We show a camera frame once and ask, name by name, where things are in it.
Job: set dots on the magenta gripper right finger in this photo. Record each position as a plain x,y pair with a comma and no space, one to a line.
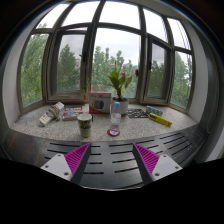
152,166

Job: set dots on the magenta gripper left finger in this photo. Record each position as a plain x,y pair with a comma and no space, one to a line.
71,165

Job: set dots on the colourful flat book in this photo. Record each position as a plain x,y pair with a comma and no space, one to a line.
71,113

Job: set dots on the white paper cup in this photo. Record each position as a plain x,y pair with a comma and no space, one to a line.
85,124

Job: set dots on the clear plastic water bottle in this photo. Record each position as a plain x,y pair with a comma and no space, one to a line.
115,117

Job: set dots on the black patterned flat mat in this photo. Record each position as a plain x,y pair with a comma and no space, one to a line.
136,113

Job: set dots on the white wrapped package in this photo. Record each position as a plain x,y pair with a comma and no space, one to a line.
53,113

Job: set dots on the red round coaster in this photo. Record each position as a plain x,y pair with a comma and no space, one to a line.
113,133

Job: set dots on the light blue small pack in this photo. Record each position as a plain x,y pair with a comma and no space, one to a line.
150,109

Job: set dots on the white flower pot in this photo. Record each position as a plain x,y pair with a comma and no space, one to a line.
123,106

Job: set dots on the red and white box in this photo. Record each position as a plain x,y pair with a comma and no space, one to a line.
99,102

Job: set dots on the yellow rectangular box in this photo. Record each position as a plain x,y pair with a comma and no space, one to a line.
160,119

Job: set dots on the green plant with red flowers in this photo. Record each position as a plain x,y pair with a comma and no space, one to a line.
124,82

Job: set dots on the brown window frame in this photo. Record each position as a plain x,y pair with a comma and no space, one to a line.
73,44

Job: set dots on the black slotted radiator cover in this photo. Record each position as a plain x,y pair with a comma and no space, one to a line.
112,165

